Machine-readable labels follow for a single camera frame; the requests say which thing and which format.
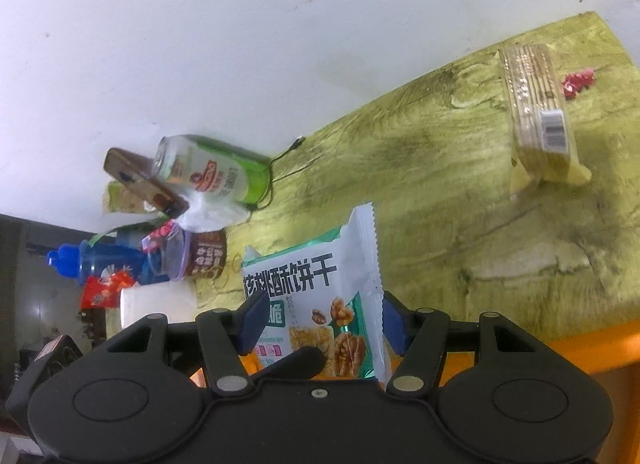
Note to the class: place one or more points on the clear container with red lid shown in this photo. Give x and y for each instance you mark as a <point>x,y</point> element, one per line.
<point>167,254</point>

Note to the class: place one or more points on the yellow cake slice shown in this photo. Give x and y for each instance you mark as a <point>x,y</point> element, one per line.
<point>537,109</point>

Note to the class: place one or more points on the green white beer can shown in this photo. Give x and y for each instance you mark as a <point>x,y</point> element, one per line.
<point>215,171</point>

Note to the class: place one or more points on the white cylinder container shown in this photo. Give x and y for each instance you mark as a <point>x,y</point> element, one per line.
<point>155,301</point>

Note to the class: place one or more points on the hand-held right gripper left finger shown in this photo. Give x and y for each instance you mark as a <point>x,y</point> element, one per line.
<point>252,319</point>

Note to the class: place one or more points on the brown jar with purple lid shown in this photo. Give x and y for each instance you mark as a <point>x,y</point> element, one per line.
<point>207,256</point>

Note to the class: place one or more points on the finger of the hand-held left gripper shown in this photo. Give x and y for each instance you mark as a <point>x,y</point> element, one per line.
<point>295,363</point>

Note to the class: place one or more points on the blue drinking bottle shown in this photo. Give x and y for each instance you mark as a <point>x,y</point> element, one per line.
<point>100,261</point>

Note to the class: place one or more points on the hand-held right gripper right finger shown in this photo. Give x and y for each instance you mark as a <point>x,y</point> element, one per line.
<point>395,329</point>

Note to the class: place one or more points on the beige green snack packet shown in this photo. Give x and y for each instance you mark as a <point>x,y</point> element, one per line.
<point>122,199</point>

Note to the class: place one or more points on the red snack packet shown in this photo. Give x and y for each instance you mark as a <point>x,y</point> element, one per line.
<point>100,294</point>

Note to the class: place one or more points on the brown smartphone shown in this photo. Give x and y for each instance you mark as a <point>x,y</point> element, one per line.
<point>135,176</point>

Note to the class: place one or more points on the green white biscuit packet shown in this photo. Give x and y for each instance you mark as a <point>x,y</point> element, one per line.
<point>310,284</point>

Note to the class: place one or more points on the orange gift box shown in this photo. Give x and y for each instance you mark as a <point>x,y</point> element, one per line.
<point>590,349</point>

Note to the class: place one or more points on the white plastic bag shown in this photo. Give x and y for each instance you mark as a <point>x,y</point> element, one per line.
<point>215,216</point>

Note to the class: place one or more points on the tan rubber bands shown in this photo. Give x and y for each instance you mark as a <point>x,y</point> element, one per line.
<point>226,275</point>

